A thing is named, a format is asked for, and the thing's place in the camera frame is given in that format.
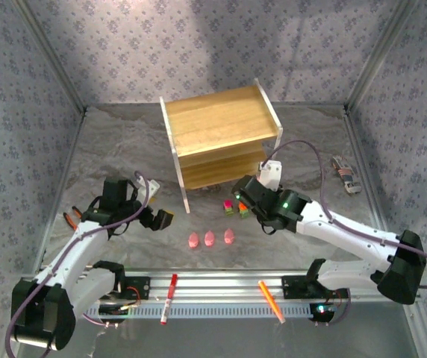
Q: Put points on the pink plastic pig toy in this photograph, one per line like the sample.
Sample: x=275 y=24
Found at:
x=229 y=236
x=209 y=238
x=193 y=240

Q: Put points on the aluminium frame post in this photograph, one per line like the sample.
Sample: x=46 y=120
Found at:
x=52 y=56
x=379 y=52

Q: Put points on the aluminium table side rail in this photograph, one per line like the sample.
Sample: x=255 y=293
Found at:
x=68 y=168
x=366 y=168

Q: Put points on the pink-topped green toy truck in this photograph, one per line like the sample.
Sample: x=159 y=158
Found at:
x=228 y=209

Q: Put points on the white toy car with flag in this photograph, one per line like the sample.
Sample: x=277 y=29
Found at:
x=346 y=175

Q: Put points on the orange-topped green toy truck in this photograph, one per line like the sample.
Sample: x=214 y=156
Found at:
x=242 y=212

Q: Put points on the orange pen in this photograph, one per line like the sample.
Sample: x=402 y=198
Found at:
x=271 y=301

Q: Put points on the wooden shelf with white frame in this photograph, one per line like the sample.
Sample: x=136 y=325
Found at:
x=217 y=119

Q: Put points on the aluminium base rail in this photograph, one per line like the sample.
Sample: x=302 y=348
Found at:
x=217 y=287

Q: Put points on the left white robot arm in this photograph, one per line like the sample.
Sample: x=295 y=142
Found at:
x=68 y=257

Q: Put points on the red whiteboard marker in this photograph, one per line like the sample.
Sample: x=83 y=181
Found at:
x=168 y=298

